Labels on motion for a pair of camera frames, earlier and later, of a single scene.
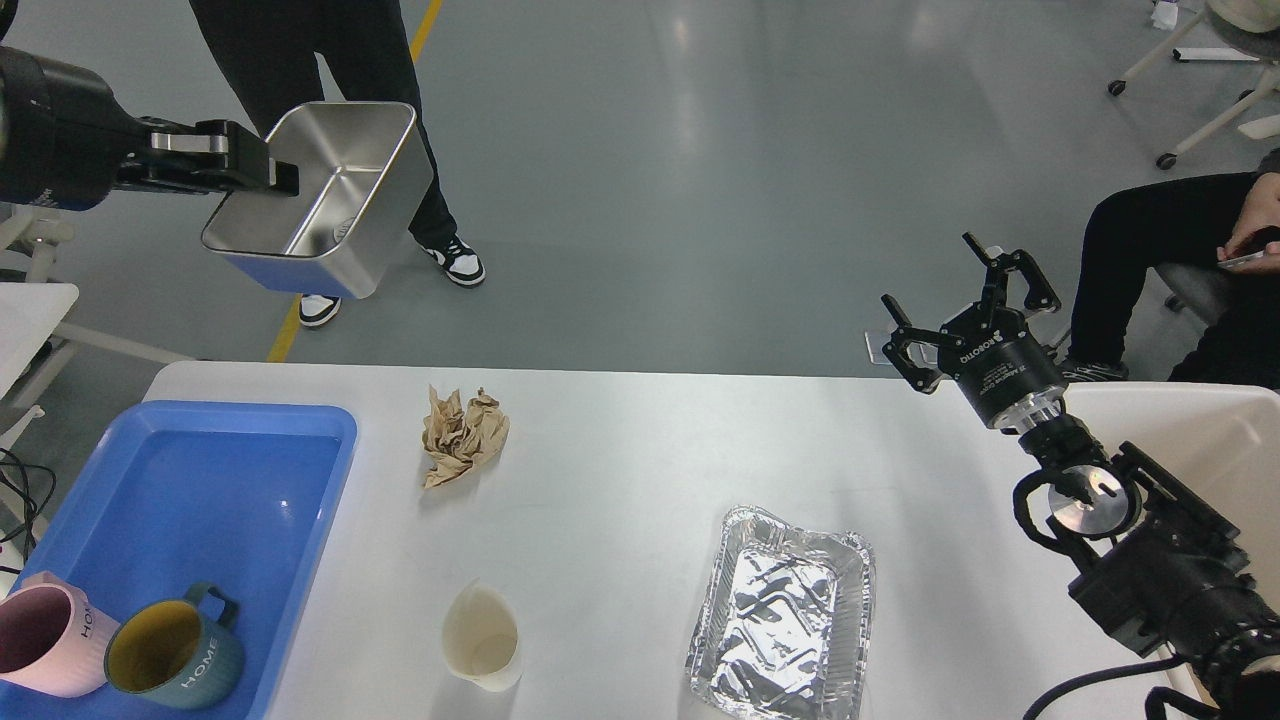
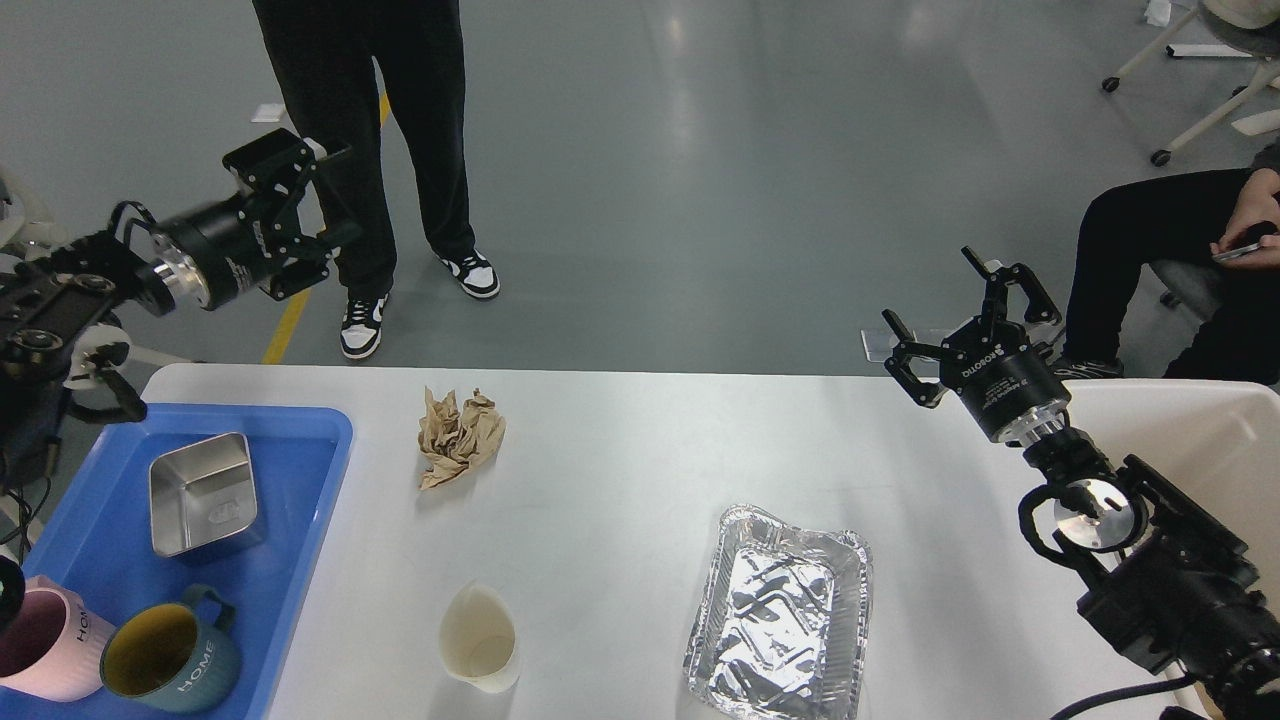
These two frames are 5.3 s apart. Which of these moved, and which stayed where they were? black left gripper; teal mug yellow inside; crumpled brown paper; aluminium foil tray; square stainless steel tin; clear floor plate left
Moved: black left gripper; square stainless steel tin
Stayed: crumpled brown paper; aluminium foil tray; teal mug yellow inside; clear floor plate left
